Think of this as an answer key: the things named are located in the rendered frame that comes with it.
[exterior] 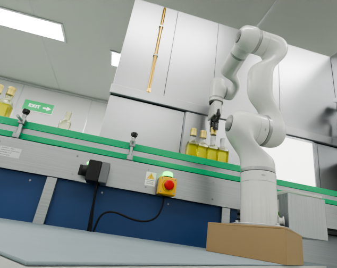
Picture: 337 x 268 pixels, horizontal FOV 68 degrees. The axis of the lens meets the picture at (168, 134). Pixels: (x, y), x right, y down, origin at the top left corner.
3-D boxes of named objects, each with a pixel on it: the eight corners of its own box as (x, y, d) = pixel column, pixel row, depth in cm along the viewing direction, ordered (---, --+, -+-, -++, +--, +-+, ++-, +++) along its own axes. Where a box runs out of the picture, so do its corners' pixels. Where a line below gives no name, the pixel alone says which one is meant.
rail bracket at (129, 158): (133, 162, 109) (138, 134, 114) (134, 158, 103) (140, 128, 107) (124, 161, 109) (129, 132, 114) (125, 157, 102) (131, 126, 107)
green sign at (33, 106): (51, 115, 434) (55, 105, 441) (51, 115, 432) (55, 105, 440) (21, 108, 426) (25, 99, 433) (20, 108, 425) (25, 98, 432)
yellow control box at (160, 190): (170, 198, 106) (173, 181, 109) (175, 197, 99) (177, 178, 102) (154, 195, 105) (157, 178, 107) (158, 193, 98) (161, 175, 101)
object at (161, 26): (150, 94, 156) (166, 9, 182) (151, 92, 153) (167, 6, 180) (145, 93, 155) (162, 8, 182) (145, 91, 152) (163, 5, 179)
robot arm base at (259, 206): (292, 234, 86) (288, 181, 93) (289, 228, 71) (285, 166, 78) (236, 229, 94) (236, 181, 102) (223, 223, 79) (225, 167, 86)
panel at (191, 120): (314, 193, 158) (310, 143, 171) (318, 192, 155) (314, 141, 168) (178, 166, 144) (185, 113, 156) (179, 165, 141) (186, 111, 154)
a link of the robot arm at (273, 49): (236, 144, 100) (271, 152, 103) (252, 138, 89) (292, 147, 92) (244, 39, 114) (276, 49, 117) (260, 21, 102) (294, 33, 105)
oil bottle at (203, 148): (202, 183, 131) (205, 145, 139) (205, 181, 126) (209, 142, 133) (191, 181, 130) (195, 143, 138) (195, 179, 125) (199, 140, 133)
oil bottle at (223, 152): (222, 187, 132) (225, 149, 140) (227, 185, 127) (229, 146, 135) (212, 185, 131) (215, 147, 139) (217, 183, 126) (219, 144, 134)
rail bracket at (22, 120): (21, 141, 102) (32, 111, 107) (15, 135, 95) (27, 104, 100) (11, 139, 101) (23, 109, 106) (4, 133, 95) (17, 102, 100)
